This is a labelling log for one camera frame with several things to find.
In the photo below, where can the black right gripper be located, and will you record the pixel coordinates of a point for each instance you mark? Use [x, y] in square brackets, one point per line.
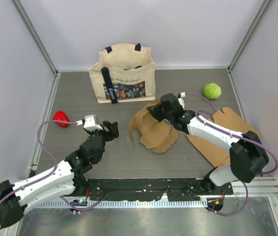
[155, 110]

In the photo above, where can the red bell pepper toy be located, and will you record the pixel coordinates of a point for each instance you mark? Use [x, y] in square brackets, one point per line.
[60, 115]

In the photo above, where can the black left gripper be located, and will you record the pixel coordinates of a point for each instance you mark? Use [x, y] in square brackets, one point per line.
[113, 131]

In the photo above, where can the slotted cable duct strip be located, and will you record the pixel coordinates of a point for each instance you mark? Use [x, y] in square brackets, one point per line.
[163, 203]

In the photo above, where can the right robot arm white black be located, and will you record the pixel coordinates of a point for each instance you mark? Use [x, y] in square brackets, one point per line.
[247, 156]

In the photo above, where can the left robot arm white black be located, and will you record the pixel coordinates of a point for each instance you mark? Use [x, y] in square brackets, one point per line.
[63, 179]

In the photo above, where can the spare brown cardboard box blank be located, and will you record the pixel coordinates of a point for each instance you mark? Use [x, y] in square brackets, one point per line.
[212, 139]

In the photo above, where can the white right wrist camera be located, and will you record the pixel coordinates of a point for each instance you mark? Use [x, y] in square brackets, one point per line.
[180, 97]

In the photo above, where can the beige canvas tote bag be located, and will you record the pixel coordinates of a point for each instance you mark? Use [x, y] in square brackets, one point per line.
[124, 73]

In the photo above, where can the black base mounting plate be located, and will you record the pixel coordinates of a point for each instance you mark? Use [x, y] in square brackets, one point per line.
[148, 189]

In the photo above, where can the green cabbage ball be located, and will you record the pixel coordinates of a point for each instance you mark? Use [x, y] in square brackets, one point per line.
[212, 91]

